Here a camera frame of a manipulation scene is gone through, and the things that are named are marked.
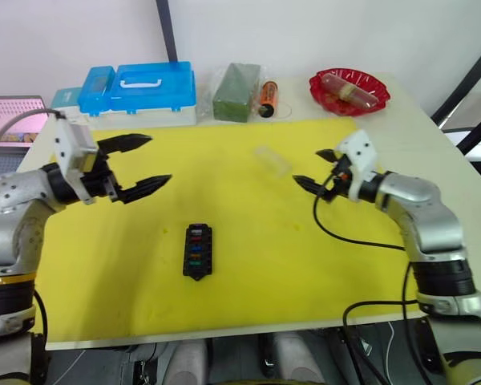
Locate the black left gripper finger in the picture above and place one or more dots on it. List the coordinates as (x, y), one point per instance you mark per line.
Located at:
(146, 187)
(128, 141)

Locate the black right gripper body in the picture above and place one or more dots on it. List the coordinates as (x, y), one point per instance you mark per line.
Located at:
(340, 178)

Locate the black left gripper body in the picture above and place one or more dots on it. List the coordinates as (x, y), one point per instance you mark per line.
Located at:
(101, 180)

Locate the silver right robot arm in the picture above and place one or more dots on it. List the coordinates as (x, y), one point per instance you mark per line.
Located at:
(421, 208)

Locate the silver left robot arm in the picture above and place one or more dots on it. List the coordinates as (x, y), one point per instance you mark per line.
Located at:
(12, 192)

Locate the clear fuse box cover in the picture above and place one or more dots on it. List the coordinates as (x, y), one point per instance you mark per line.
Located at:
(273, 161)

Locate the pale teal white box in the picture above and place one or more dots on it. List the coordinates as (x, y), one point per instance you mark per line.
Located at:
(64, 98)

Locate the green small fuse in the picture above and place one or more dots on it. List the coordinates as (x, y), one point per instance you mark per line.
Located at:
(195, 265)

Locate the black fuse box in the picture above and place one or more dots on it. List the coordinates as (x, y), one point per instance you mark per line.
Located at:
(207, 256)

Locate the large blue storage case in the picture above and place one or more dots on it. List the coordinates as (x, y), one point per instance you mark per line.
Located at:
(152, 96)

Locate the small blue plastic case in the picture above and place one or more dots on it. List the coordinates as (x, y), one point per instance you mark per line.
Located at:
(96, 90)

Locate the red wrapped sausage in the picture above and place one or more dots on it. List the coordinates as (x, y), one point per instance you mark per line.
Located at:
(346, 90)

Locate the orange black cylindrical battery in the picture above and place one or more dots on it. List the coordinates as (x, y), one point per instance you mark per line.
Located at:
(269, 98)

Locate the red plastic plate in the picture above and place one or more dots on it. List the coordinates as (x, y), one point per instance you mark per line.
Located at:
(378, 94)

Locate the yellow foam mat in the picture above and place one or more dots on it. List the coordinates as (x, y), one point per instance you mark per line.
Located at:
(244, 260)

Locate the laptop with pink screen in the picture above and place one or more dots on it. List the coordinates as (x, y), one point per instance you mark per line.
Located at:
(20, 112)

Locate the green block in clear bag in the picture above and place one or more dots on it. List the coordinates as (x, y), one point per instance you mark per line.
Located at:
(234, 92)

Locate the black slanted pole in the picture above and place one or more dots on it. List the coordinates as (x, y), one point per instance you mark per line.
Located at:
(167, 28)

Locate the grey rounded shape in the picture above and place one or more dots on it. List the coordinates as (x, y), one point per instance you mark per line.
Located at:
(294, 359)
(189, 363)

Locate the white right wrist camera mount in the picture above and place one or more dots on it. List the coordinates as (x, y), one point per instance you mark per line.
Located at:
(360, 154)

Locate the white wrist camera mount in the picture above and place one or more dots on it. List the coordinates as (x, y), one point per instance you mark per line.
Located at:
(70, 148)
(360, 154)

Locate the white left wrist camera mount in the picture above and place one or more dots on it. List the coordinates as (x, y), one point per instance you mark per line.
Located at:
(70, 148)

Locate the black metal frame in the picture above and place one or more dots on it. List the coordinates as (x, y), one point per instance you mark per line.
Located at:
(477, 68)

